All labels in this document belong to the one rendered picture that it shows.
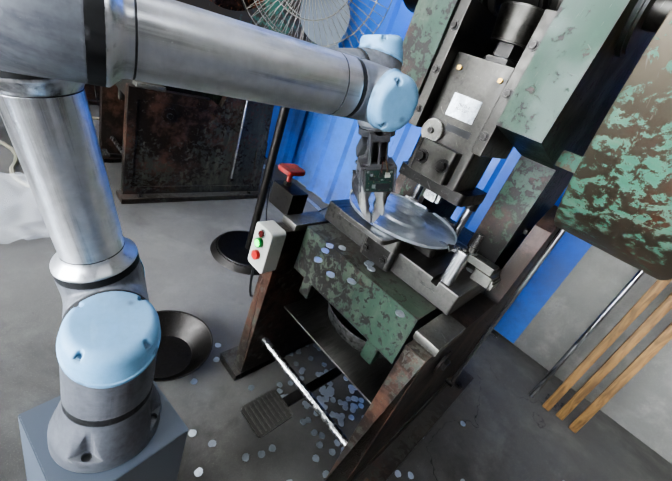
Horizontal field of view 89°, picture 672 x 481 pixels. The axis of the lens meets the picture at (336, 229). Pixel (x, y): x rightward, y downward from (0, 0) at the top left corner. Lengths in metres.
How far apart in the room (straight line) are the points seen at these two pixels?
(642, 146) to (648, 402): 1.85
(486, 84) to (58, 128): 0.76
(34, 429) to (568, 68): 1.05
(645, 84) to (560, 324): 1.77
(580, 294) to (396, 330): 1.43
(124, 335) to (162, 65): 0.35
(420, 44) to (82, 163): 0.71
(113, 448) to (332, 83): 0.59
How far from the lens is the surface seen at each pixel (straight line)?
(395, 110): 0.47
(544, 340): 2.24
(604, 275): 2.09
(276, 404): 1.13
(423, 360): 0.75
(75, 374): 0.56
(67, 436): 0.67
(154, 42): 0.36
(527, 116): 0.78
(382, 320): 0.85
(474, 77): 0.88
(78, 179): 0.54
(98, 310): 0.57
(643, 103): 0.52
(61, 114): 0.51
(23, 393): 1.36
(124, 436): 0.66
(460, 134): 0.87
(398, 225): 0.82
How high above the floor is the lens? 1.08
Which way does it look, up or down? 26 degrees down
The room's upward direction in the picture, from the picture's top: 21 degrees clockwise
